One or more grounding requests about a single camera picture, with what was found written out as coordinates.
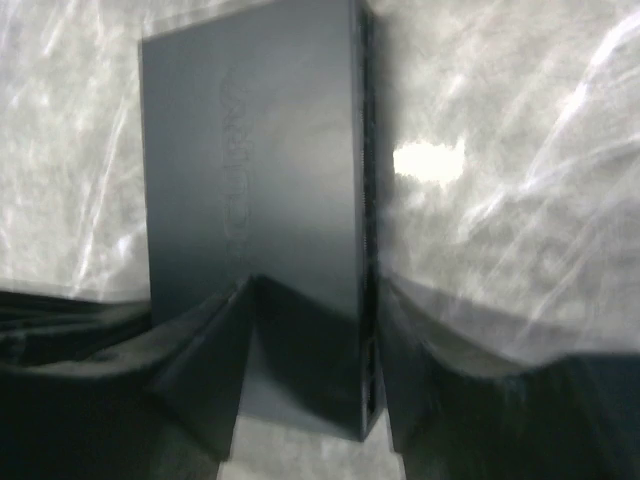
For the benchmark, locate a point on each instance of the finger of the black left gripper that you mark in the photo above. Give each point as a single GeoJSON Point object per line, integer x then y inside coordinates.
{"type": "Point", "coordinates": [38, 330]}

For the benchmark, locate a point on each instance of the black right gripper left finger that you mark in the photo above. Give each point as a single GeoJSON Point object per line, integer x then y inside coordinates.
{"type": "Point", "coordinates": [161, 405]}

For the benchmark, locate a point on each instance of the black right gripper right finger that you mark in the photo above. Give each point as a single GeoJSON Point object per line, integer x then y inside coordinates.
{"type": "Point", "coordinates": [460, 411]}

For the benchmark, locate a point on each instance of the black Mercury network switch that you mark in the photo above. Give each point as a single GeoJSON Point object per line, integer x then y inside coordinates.
{"type": "Point", "coordinates": [258, 163]}

